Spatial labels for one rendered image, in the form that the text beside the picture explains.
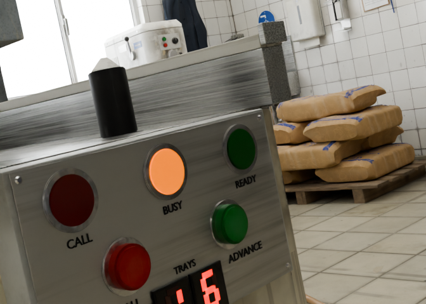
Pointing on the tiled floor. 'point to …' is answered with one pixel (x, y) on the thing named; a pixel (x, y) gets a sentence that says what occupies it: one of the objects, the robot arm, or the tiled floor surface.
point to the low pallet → (407, 176)
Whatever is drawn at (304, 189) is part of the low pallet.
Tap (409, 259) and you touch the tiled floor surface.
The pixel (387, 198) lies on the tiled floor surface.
